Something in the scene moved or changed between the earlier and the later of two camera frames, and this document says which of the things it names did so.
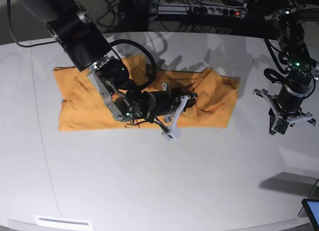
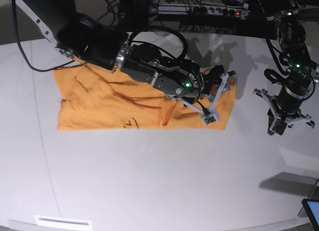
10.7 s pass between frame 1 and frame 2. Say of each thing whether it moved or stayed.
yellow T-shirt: stayed
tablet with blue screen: stayed
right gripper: stayed
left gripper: moved
